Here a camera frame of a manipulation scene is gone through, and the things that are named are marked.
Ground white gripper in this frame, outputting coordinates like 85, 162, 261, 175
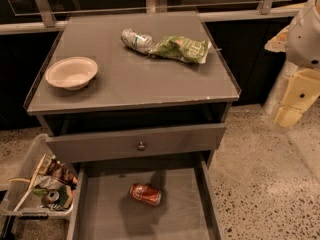
264, 0, 320, 128

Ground red coke can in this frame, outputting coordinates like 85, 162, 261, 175
129, 183, 162, 206

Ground grey drawer cabinet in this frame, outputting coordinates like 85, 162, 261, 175
23, 11, 242, 240

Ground round metal drawer knob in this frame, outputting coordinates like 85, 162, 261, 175
137, 141, 146, 151

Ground open middle grey drawer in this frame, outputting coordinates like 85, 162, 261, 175
66, 159, 224, 240

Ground closed top grey drawer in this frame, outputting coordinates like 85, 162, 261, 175
47, 123, 225, 163

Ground small can in bin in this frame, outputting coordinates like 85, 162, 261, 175
43, 190, 60, 205

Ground green chip bag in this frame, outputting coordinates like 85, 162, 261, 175
150, 36, 211, 64

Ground white paper bowl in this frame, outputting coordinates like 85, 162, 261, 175
45, 57, 98, 90

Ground snack bags in bin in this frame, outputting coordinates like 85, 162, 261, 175
7, 153, 79, 212

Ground metal railing with glass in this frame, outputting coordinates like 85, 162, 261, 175
0, 0, 307, 35

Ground clear plastic bin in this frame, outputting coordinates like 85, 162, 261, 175
1, 134, 73, 219

